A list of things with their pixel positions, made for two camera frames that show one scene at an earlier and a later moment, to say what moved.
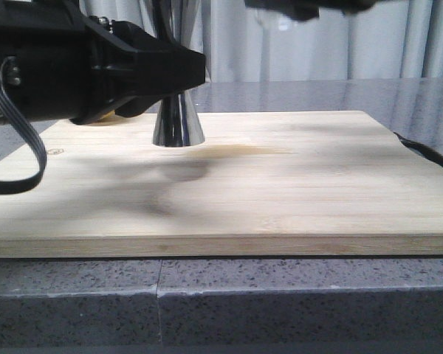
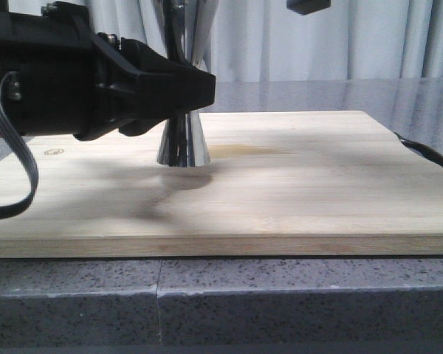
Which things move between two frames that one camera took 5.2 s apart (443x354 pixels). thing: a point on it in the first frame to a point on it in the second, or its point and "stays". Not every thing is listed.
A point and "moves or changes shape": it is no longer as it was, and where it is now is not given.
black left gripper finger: (146, 68) to (152, 88)
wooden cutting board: (265, 184) stays
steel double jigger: (176, 125) moves or changes shape
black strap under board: (427, 153) stays
